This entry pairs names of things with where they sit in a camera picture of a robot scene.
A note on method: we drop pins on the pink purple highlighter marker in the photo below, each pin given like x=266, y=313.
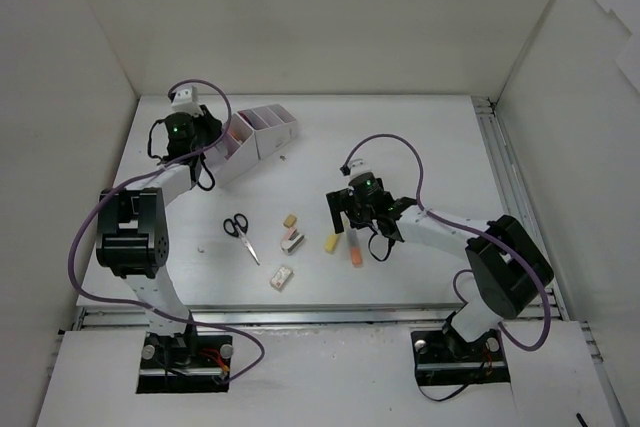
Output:
x=231, y=142

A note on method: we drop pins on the pink white stapler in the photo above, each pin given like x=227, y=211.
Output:
x=292, y=239

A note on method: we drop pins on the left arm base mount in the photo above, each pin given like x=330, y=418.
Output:
x=189, y=364

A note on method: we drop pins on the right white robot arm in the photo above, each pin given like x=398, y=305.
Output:
x=507, y=266

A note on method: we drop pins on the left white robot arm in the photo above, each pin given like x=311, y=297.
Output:
x=132, y=232

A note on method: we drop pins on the white pink desk organizer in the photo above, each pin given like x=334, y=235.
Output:
x=275, y=127

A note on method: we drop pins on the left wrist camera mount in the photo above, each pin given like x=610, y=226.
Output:
x=185, y=100

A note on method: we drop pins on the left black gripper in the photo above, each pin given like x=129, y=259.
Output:
x=210, y=123

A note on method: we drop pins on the yellow highlighter marker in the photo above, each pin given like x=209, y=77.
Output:
x=331, y=243

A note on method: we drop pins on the orange capped marker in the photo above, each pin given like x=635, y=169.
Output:
x=354, y=247

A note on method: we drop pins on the black handled scissors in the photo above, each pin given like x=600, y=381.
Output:
x=237, y=226

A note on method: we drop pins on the red gel pen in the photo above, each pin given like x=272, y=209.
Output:
x=246, y=119

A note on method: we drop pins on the tan eraser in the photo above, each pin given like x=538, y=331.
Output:
x=289, y=221

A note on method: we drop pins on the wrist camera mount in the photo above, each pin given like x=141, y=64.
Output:
x=354, y=168
x=185, y=100

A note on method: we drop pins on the aluminium rail frame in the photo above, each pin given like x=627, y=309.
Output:
x=448, y=150

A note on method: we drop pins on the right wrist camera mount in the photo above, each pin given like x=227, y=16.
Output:
x=354, y=168

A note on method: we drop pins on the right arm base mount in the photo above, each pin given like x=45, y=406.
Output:
x=441, y=359

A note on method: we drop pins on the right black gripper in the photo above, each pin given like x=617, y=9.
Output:
x=338, y=202

